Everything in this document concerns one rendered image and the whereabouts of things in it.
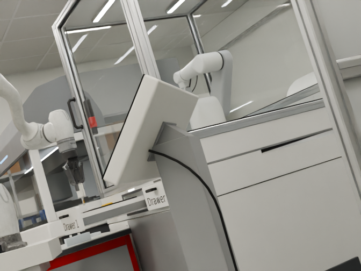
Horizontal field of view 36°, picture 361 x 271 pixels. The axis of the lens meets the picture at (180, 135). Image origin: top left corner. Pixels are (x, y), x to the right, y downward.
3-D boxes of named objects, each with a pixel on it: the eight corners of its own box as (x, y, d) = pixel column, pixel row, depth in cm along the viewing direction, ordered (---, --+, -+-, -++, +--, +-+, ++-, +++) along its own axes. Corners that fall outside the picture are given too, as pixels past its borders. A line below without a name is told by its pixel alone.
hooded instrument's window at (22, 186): (47, 222, 335) (27, 150, 340) (0, 239, 491) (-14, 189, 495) (205, 176, 391) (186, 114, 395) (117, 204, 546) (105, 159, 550)
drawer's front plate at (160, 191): (175, 204, 234) (167, 178, 235) (148, 211, 259) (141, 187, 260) (179, 202, 235) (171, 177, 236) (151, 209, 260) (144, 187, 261)
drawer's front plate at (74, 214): (82, 231, 246) (75, 207, 247) (65, 235, 271) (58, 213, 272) (85, 230, 247) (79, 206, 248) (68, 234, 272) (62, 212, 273)
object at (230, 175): (189, 205, 227) (179, 170, 228) (107, 224, 315) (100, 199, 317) (354, 152, 272) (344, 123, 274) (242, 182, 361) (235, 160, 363)
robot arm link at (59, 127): (79, 136, 279) (59, 144, 285) (71, 106, 281) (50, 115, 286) (67, 137, 270) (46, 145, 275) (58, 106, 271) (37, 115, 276)
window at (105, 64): (171, 162, 236) (109, -48, 245) (105, 189, 311) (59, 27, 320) (172, 161, 237) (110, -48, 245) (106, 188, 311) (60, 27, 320)
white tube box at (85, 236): (67, 246, 277) (65, 239, 277) (65, 246, 284) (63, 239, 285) (91, 239, 281) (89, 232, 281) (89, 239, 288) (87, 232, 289)
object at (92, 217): (84, 227, 248) (80, 214, 249) (68, 230, 271) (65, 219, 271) (161, 202, 268) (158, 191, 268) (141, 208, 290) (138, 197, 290)
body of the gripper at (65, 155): (68, 149, 270) (73, 168, 270) (79, 148, 278) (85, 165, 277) (57, 154, 274) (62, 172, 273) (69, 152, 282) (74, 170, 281)
